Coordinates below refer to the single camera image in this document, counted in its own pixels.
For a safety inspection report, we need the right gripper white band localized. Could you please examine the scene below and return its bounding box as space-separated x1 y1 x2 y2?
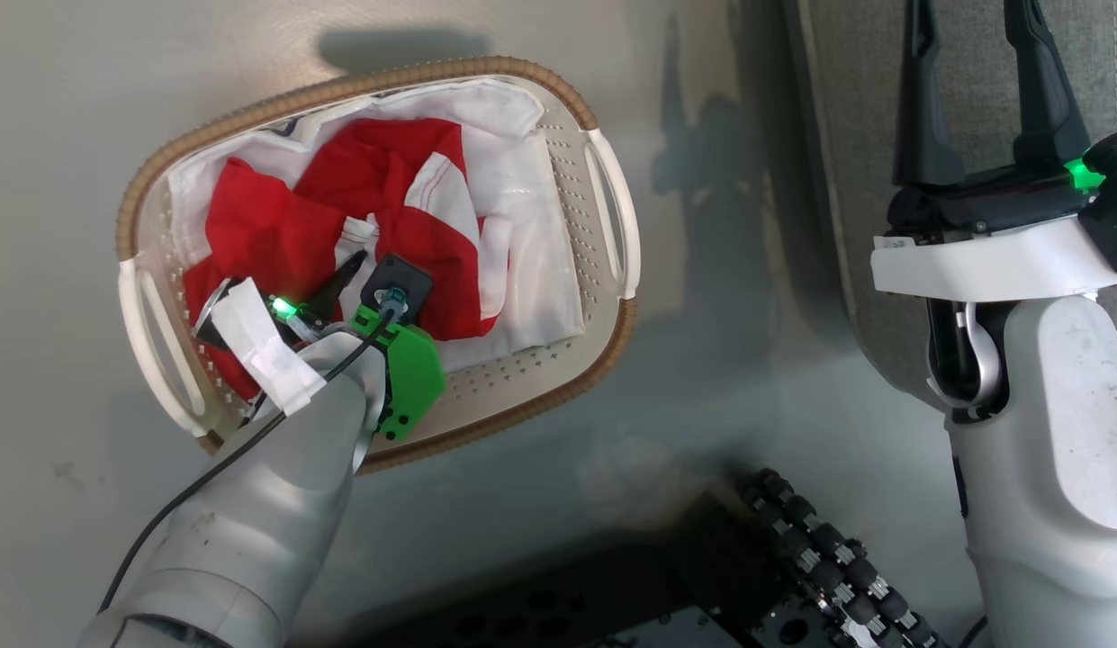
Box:
871 0 1117 302

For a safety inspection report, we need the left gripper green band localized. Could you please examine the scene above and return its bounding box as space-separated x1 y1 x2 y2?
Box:
194 249 448 443

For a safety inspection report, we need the black omni wheel with rollers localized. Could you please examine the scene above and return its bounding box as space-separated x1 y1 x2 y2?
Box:
736 467 953 648

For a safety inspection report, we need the thin black cable teal plug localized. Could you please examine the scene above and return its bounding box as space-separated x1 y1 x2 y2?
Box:
96 288 408 615

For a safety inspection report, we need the cream laundry basket brown rim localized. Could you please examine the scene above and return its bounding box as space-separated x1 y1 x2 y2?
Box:
115 56 643 475

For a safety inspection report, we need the grey fabric sofa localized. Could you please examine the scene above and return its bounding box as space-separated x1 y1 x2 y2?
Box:
781 0 1117 413

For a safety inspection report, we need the red and white cloth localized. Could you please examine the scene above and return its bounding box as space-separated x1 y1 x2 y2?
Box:
166 78 587 375

